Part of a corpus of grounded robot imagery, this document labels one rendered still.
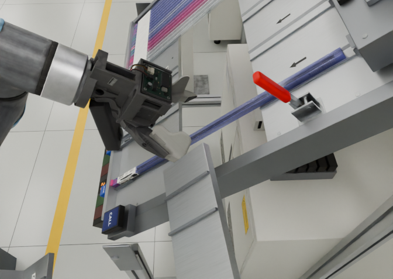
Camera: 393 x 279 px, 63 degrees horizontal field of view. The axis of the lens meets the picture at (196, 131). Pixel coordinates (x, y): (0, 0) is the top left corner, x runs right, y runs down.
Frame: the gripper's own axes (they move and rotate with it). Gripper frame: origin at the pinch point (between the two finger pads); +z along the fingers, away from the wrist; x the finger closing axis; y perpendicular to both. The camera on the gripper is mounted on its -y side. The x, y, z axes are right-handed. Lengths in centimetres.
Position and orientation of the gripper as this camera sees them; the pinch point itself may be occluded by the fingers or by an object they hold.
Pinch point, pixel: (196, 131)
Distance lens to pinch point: 54.8
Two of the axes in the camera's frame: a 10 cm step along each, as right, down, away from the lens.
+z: 8.5, 2.9, 4.4
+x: -0.4, -8.0, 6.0
